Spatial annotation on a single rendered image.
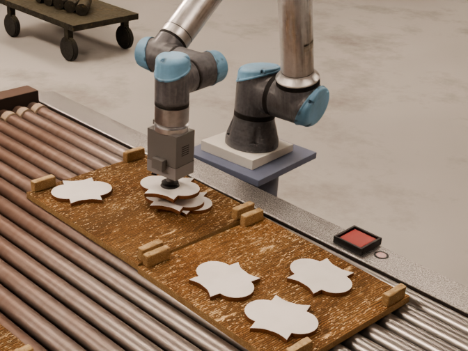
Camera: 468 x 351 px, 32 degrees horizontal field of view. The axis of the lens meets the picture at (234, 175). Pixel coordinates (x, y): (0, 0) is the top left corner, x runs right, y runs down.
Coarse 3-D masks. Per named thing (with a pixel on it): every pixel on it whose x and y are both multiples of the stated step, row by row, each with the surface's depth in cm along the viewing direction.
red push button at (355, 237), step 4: (352, 232) 184; (356, 232) 184; (360, 232) 184; (344, 236) 182; (348, 236) 182; (352, 236) 182; (356, 236) 182; (360, 236) 182; (364, 236) 182; (368, 236) 182; (348, 240) 180; (352, 240) 180; (356, 240) 180; (360, 240) 180; (364, 240) 180; (368, 240) 181; (372, 240) 181; (356, 244) 179; (360, 244) 179; (364, 244) 179
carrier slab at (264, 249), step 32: (256, 224) 183; (192, 256) 169; (224, 256) 170; (256, 256) 171; (288, 256) 171; (320, 256) 172; (160, 288) 161; (192, 288) 159; (256, 288) 160; (288, 288) 160; (352, 288) 162; (384, 288) 162; (224, 320) 150; (320, 320) 151; (352, 320) 152
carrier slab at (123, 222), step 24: (120, 168) 205; (144, 168) 206; (48, 192) 191; (120, 192) 193; (144, 192) 194; (216, 192) 196; (72, 216) 182; (96, 216) 182; (120, 216) 183; (144, 216) 184; (168, 216) 184; (192, 216) 185; (216, 216) 185; (96, 240) 175; (120, 240) 174; (144, 240) 174; (168, 240) 175; (192, 240) 175
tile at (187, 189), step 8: (152, 176) 191; (160, 176) 191; (144, 184) 187; (152, 184) 187; (160, 184) 187; (184, 184) 188; (192, 184) 188; (152, 192) 183; (160, 192) 184; (168, 192) 184; (176, 192) 184; (184, 192) 184; (192, 192) 184
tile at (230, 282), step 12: (204, 264) 165; (216, 264) 165; (204, 276) 161; (216, 276) 161; (228, 276) 161; (240, 276) 162; (252, 276) 162; (204, 288) 158; (216, 288) 157; (228, 288) 158; (240, 288) 158; (252, 288) 158; (228, 300) 156; (240, 300) 156
